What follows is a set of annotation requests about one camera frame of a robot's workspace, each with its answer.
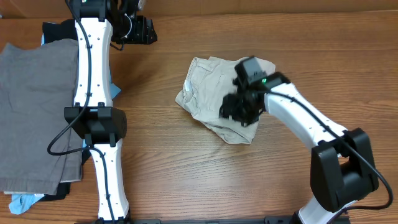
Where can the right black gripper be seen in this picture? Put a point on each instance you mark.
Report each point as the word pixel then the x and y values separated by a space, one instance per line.
pixel 228 108

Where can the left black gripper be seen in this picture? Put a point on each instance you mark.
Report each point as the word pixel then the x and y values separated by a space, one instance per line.
pixel 145 27

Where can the beige shorts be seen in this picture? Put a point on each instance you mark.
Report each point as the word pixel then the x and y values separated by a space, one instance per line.
pixel 206 83

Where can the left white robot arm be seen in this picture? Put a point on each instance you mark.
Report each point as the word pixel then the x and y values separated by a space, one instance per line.
pixel 101 25

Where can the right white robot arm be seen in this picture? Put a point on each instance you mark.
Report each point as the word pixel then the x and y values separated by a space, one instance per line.
pixel 341 160

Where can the black garment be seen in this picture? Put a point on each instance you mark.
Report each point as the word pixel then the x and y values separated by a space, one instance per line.
pixel 59 31

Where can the grey shorts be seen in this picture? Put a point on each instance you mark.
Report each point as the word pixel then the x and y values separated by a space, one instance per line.
pixel 36 86

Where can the light blue garment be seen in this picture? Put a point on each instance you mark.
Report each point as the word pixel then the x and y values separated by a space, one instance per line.
pixel 22 202

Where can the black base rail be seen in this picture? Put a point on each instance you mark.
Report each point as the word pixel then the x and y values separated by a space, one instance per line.
pixel 217 221

